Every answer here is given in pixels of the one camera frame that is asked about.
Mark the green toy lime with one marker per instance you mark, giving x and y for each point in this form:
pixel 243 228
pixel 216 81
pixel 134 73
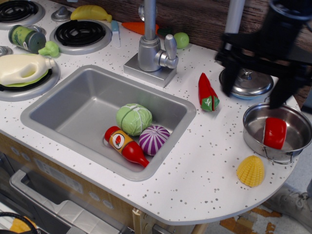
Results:
pixel 182 40

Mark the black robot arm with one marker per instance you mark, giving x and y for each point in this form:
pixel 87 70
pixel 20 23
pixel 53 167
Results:
pixel 283 22

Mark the red toy chili pepper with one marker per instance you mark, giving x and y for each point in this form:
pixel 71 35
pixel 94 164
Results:
pixel 208 98

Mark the grey burner under jug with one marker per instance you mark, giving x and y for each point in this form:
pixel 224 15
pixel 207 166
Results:
pixel 40 88

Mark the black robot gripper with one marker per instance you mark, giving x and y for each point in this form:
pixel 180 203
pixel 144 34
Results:
pixel 292 66

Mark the purple toy onion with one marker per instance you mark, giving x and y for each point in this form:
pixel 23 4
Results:
pixel 152 139

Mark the yellow toy corn piece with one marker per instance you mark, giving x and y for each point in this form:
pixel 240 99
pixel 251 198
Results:
pixel 251 171

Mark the grey shoe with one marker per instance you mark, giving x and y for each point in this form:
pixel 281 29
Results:
pixel 289 201

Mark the black coil burner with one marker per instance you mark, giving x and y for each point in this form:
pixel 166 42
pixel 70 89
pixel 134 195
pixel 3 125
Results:
pixel 81 37
pixel 20 12

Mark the yellow object bottom left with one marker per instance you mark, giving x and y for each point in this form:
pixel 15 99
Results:
pixel 19 226

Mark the black coil burner centre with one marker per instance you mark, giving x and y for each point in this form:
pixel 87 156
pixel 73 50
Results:
pixel 81 37

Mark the blue white toy knife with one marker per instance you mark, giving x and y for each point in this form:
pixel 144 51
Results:
pixel 115 34

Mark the white toy milk jug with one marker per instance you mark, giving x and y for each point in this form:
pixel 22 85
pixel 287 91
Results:
pixel 23 68

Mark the toy oven door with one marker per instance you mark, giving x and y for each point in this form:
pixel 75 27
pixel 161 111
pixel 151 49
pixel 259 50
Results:
pixel 51 200

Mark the steel pot lid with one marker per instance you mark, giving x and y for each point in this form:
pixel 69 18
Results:
pixel 251 84

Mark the red toy ketchup bottle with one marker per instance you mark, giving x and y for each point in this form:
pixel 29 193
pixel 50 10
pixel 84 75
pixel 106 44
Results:
pixel 125 145

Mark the silver stove knob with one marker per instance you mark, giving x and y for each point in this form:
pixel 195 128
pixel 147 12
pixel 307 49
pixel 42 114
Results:
pixel 61 15

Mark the black coil burner top left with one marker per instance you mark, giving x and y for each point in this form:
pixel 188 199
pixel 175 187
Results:
pixel 20 12

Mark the orange toy carrot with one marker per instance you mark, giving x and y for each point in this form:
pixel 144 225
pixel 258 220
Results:
pixel 139 27

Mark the grey toy sink basin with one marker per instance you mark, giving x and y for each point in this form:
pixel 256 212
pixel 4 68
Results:
pixel 78 111

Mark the green toy spice can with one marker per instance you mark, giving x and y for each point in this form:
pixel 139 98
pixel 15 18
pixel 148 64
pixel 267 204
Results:
pixel 27 39

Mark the green toy cabbage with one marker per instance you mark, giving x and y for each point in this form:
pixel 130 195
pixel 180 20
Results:
pixel 133 118

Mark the yellow toy banana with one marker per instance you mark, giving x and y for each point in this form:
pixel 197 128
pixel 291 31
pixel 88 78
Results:
pixel 90 12

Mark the silver stove knob left edge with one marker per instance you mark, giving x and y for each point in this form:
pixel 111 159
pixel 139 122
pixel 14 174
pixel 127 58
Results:
pixel 4 50

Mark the green toy broccoli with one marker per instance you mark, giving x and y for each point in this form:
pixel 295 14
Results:
pixel 50 49

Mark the grey vertical pole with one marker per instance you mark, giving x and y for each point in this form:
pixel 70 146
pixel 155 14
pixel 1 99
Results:
pixel 233 22

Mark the silver toy faucet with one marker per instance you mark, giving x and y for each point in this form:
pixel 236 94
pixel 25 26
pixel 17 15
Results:
pixel 153 64

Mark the small steel pan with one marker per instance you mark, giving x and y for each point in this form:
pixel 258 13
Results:
pixel 298 137

